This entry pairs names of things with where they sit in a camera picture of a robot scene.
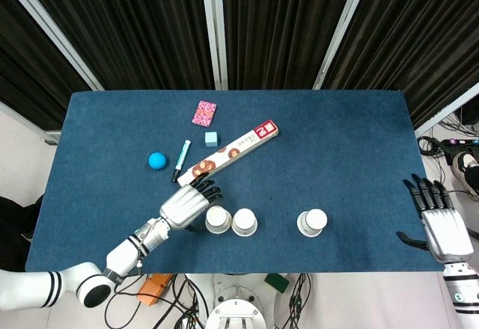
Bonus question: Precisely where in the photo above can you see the white paper cup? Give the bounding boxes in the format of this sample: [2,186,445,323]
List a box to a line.
[231,208,259,238]
[296,208,329,239]
[204,206,233,236]

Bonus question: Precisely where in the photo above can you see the orange device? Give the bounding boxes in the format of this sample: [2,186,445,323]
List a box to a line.
[136,273,174,307]

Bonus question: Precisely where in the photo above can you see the dark pleated curtain panel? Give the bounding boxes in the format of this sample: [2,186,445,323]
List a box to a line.
[18,0,216,90]
[321,0,479,128]
[0,0,91,132]
[220,0,360,90]

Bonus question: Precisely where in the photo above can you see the blue ball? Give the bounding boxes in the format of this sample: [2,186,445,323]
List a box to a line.
[147,152,168,171]

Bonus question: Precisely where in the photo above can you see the white partition post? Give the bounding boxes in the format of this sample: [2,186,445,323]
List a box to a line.
[0,0,105,91]
[414,82,479,138]
[312,0,375,90]
[200,0,228,90]
[0,100,61,145]

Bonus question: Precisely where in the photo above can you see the person in black clothing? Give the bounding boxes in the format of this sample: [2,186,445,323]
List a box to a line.
[0,194,43,272]

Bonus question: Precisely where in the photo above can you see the coiled black cable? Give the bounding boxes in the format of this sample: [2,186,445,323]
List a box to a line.
[417,136,446,158]

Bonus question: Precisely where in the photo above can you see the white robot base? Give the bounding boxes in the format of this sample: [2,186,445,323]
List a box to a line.
[204,272,276,329]

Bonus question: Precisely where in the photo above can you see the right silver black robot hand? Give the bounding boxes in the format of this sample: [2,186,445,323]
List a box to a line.
[396,173,475,265]

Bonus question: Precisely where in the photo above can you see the blue table cloth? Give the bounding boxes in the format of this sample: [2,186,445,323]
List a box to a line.
[25,89,450,274]

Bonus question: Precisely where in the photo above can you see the pink patterned card deck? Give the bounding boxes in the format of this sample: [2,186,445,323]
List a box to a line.
[191,100,218,126]

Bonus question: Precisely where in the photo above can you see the black floor cable bundle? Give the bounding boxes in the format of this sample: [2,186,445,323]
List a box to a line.
[282,272,312,329]
[103,273,207,329]

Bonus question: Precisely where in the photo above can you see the green white marker pen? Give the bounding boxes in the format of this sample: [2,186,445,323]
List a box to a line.
[171,139,192,183]

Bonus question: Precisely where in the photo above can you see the long cookie box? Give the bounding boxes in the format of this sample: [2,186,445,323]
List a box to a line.
[177,119,281,188]

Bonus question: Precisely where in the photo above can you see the green block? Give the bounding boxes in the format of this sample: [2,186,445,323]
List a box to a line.
[264,273,290,293]

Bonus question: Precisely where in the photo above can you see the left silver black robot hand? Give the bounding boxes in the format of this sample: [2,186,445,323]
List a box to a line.
[159,179,223,233]

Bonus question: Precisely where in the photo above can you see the white black shoe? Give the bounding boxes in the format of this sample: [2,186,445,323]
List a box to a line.
[451,152,479,199]

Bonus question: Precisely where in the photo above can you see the black power strip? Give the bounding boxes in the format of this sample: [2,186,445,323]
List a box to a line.
[441,138,479,158]

